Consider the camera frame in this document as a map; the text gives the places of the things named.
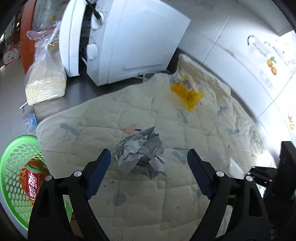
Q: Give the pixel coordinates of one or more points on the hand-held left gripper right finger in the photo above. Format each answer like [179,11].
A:
[198,173]

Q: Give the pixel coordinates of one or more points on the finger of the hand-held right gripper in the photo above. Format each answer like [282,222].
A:
[263,172]

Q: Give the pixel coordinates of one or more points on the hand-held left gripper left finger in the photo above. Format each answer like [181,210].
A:
[99,171]

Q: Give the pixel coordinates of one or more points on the grey paper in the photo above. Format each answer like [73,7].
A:
[138,153]

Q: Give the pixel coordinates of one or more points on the red drink can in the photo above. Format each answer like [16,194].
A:
[32,183]

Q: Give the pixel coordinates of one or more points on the green plastic basket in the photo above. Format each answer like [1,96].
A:
[13,157]

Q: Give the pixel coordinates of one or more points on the red plastic stool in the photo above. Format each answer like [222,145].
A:
[73,215]

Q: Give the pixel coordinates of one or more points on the white quilted mat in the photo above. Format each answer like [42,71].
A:
[138,111]

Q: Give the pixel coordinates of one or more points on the yellow plastic wrapper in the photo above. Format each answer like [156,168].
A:
[185,95]

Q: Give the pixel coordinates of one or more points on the blue plastic bag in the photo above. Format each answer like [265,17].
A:
[31,122]

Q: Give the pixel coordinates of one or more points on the clear bag of grains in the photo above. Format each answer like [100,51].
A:
[44,85]

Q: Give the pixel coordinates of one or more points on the white microwave oven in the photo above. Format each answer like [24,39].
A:
[138,41]

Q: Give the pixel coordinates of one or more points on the polka-dot playpen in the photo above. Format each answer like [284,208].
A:
[11,54]

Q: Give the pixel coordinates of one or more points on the wooden door frame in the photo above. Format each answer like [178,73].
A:
[27,58]

